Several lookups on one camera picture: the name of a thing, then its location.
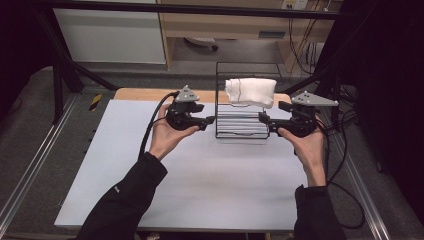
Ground white cabinet panel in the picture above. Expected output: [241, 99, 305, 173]
[52, 0, 167, 65]

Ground grey chair base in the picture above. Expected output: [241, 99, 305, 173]
[183, 36, 220, 52]

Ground white power strip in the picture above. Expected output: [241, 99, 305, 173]
[281, 0, 310, 11]

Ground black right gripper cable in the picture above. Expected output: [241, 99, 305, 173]
[314, 111, 366, 230]

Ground person's left hand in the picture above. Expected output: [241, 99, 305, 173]
[148, 103, 201, 162]

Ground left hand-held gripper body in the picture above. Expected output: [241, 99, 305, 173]
[165, 84, 201, 131]

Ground black metal frame bar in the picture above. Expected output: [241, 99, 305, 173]
[31, 0, 356, 21]

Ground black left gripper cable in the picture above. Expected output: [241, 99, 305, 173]
[137, 90, 181, 160]

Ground aluminium floor rail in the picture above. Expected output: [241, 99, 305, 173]
[319, 109, 392, 240]
[0, 94, 80, 228]

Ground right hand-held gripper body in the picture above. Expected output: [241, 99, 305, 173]
[282, 90, 340, 138]

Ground yellow black striped tape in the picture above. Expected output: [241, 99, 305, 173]
[88, 93, 104, 112]

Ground black metal stand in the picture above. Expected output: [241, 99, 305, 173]
[32, 9, 120, 125]
[282, 19, 348, 128]

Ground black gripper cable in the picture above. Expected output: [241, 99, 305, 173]
[314, 111, 366, 230]
[137, 90, 181, 160]

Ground light wooden desk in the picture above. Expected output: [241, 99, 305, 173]
[156, 0, 344, 72]

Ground hanging background cables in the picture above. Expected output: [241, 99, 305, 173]
[287, 9, 323, 76]

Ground white towel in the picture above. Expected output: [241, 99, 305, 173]
[224, 77, 278, 110]

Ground person's right hand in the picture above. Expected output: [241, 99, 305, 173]
[277, 125, 327, 188]

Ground black wire rack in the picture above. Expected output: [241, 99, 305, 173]
[214, 61, 282, 140]

